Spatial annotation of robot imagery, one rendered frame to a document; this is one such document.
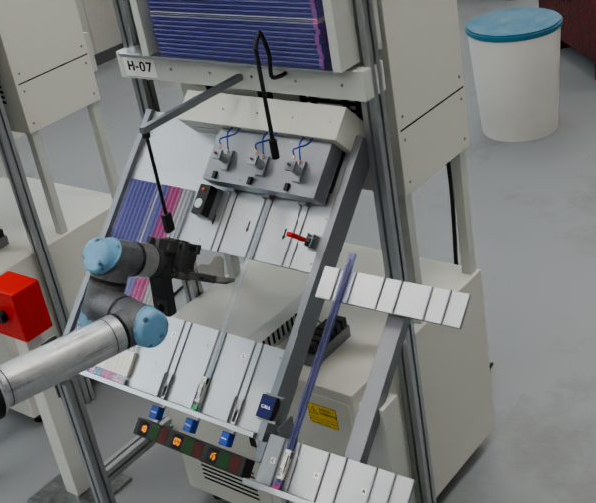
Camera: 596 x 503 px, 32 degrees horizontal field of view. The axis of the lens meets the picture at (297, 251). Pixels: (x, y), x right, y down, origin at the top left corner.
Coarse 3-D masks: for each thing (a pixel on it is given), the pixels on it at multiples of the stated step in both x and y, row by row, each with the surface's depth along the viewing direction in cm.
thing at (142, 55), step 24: (144, 0) 248; (336, 0) 212; (144, 24) 249; (336, 24) 213; (144, 48) 252; (336, 48) 215; (144, 72) 262; (312, 72) 223; (336, 72) 220; (288, 312) 276; (264, 336) 267; (336, 336) 264; (312, 360) 258; (288, 432) 220; (120, 456) 289
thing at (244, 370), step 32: (160, 352) 245; (192, 352) 240; (224, 352) 235; (256, 352) 230; (128, 384) 247; (160, 384) 241; (192, 384) 237; (224, 384) 232; (256, 384) 227; (224, 416) 229; (256, 416) 224
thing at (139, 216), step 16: (128, 192) 266; (144, 192) 263; (176, 192) 257; (192, 192) 254; (128, 208) 264; (144, 208) 261; (160, 208) 258; (176, 208) 255; (128, 224) 263; (144, 224) 260; (160, 224) 256; (176, 224) 254; (144, 240) 258; (128, 288) 256; (144, 288) 253; (128, 352) 249; (96, 368) 253; (112, 368) 250; (128, 368) 247
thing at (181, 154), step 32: (160, 128) 269; (160, 160) 265; (192, 160) 259; (224, 192) 250; (192, 224) 252; (224, 224) 247; (288, 224) 236; (320, 224) 231; (256, 256) 238; (288, 256) 233
